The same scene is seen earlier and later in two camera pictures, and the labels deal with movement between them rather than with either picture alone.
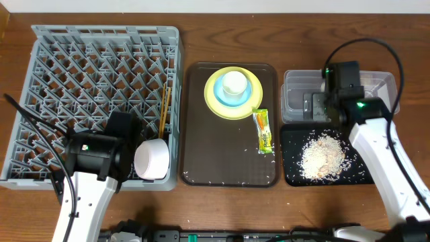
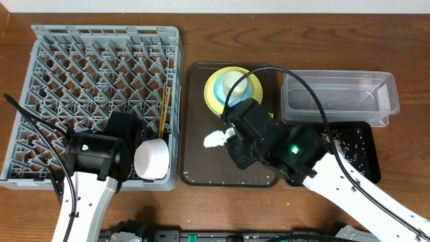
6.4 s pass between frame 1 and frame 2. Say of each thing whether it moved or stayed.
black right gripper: moved
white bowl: stayed
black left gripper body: stayed
